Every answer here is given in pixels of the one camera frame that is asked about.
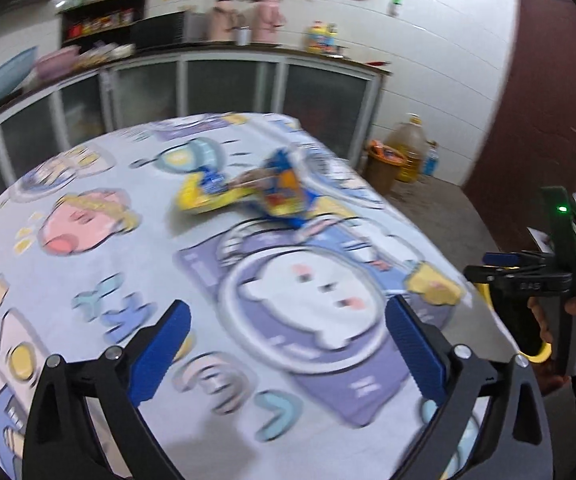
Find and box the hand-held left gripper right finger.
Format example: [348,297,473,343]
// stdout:
[385,296,554,480]

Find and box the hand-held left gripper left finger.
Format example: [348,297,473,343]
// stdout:
[23,299,192,480]

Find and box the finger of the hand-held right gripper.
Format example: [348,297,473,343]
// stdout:
[482,252,543,267]
[464,265,512,286]

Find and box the bin with yellow rim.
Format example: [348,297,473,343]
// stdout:
[478,280,551,363]

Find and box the yellow blue snack wrapper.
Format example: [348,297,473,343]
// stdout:
[175,167,249,216]

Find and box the blue orange snack wrapper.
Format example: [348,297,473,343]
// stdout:
[238,149,319,231]

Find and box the cartoon printed tablecloth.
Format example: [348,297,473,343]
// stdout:
[0,112,523,480]

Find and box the blue liquid bottle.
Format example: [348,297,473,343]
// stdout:
[422,141,441,177]

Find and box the large cooking oil jug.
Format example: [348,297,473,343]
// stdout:
[385,114,427,183]

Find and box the orange bucket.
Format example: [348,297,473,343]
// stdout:
[365,140,407,196]

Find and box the dark red door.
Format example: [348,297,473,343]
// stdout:
[462,0,576,206]

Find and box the glass door kitchen cabinet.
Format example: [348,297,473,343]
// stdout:
[0,42,391,201]

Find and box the detergent bottle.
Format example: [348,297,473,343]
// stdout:
[304,21,341,53]

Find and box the clear bag of food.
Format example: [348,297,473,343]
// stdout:
[75,40,136,67]

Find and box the pink plastic basin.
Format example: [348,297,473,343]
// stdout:
[33,44,83,81]

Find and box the black microwave oven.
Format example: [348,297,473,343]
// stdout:
[130,10,206,51]

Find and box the row of seasoning jars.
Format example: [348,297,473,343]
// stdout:
[68,9,134,38]

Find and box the pink thermos with dark lid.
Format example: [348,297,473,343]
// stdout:
[207,0,243,43]

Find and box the dark corner shelf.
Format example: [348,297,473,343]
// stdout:
[58,0,153,46]

